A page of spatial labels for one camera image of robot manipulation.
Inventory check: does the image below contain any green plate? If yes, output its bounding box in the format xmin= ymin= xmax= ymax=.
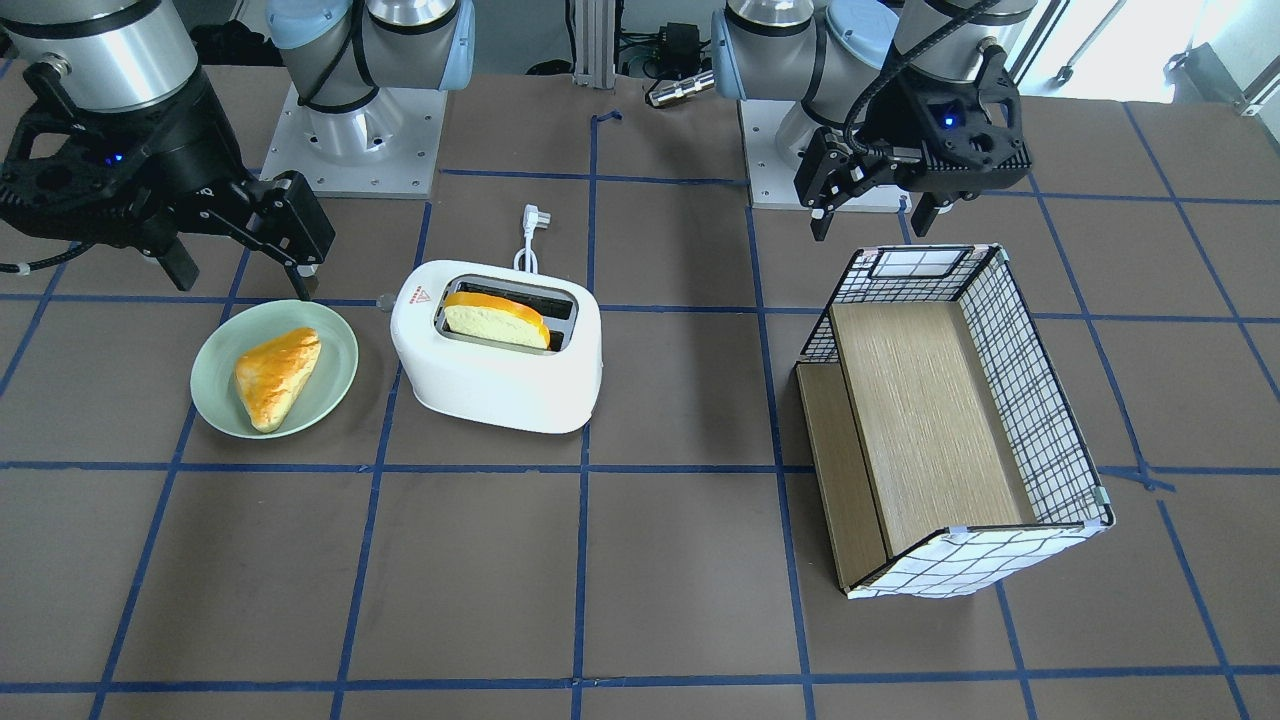
xmin=189 ymin=300 xmax=358 ymax=439

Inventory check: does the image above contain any silver metal cylinder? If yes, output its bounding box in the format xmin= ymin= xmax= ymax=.
xmin=644 ymin=70 xmax=716 ymax=109

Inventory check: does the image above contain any wire basket with wooden shelf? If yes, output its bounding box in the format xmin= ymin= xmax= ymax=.
xmin=795 ymin=243 xmax=1116 ymax=600

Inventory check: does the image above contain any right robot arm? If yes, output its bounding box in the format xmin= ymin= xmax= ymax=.
xmin=3 ymin=1 xmax=475 ymax=301

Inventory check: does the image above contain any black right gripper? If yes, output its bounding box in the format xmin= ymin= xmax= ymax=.
xmin=1 ymin=61 xmax=335 ymax=301

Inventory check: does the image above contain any white toaster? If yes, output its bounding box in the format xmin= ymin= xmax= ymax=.
xmin=390 ymin=260 xmax=603 ymax=434

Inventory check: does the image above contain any triangular pastry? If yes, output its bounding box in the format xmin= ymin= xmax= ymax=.
xmin=233 ymin=327 xmax=323 ymax=433

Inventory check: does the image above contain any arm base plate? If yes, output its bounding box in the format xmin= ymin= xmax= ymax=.
xmin=739 ymin=100 xmax=913 ymax=213
xmin=261 ymin=88 xmax=449 ymax=200

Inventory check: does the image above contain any bread slice in toaster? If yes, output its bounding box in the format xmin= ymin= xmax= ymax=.
xmin=443 ymin=291 xmax=550 ymax=350

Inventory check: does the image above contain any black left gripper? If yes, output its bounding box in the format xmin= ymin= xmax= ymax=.
xmin=794 ymin=47 xmax=1033 ymax=242

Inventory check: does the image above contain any aluminium frame post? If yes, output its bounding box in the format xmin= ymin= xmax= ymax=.
xmin=570 ymin=0 xmax=618 ymax=91

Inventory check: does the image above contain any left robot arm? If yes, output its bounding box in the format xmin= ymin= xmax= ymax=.
xmin=710 ymin=1 xmax=1034 ymax=241

